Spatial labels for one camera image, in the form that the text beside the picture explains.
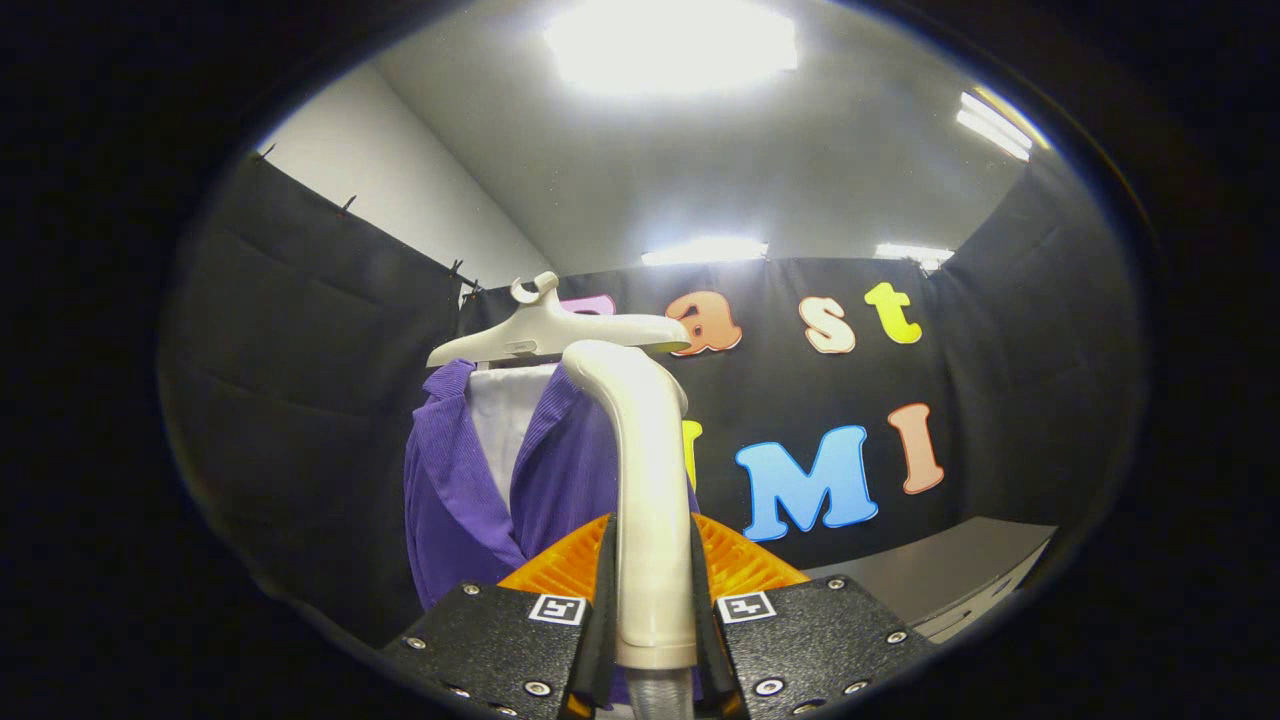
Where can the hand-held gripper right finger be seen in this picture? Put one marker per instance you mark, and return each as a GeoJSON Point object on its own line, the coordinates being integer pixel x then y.
{"type": "Point", "coordinates": [708, 650]}

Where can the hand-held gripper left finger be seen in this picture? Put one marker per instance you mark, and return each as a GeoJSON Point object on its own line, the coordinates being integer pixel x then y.
{"type": "Point", "coordinates": [600, 650]}

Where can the white garment steamer head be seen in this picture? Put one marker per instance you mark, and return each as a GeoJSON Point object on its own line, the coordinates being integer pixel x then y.
{"type": "Point", "coordinates": [650, 500]}

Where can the purple jacket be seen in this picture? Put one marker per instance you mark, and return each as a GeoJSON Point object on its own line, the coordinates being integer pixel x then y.
{"type": "Point", "coordinates": [450, 500]}

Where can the white clothes hanger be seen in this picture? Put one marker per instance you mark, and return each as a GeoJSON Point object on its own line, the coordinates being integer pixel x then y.
{"type": "Point", "coordinates": [540, 330]}

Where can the beige cabinet with dark top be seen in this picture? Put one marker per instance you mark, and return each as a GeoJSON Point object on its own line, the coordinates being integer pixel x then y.
{"type": "Point", "coordinates": [940, 570]}

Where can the white padded ironing form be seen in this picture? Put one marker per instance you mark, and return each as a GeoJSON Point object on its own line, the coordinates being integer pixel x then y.
{"type": "Point", "coordinates": [505, 420]}

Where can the large ceiling light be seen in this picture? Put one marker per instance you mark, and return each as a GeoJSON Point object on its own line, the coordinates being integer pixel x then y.
{"type": "Point", "coordinates": [670, 45]}

